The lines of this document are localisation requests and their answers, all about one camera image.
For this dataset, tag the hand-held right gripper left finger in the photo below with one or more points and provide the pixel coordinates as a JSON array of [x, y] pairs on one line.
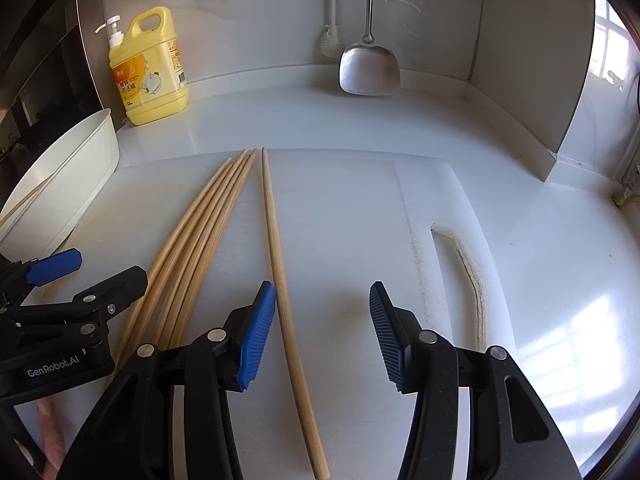
[[257, 340]]

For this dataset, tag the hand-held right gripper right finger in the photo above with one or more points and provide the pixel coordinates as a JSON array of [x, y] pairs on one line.
[[387, 335]]

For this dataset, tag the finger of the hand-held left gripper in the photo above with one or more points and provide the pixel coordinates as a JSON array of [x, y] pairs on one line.
[[55, 266], [115, 285]]

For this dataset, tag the single wooden chopstick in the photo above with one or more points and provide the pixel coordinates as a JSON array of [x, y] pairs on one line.
[[25, 201], [280, 280]]

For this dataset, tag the white round basin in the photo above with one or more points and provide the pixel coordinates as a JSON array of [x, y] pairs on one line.
[[75, 175]]

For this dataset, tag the bundle of wooden chopsticks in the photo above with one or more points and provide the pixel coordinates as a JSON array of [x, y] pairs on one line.
[[200, 240]]

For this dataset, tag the person's left hand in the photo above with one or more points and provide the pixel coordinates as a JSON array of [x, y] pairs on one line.
[[52, 435]]

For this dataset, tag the white cutting board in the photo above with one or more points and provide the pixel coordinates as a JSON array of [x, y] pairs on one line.
[[340, 220]]

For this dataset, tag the yellow detergent pump bottle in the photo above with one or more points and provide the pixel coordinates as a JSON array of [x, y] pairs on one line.
[[150, 85]]

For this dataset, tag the black glossy range hood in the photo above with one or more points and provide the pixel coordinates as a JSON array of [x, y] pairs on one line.
[[40, 60]]

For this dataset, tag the metal spatula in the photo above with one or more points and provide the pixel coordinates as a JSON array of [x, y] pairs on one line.
[[370, 70]]

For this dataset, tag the white bottle brush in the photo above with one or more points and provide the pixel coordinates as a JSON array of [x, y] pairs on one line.
[[330, 40]]

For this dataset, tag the window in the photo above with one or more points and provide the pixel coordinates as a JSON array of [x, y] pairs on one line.
[[607, 35]]

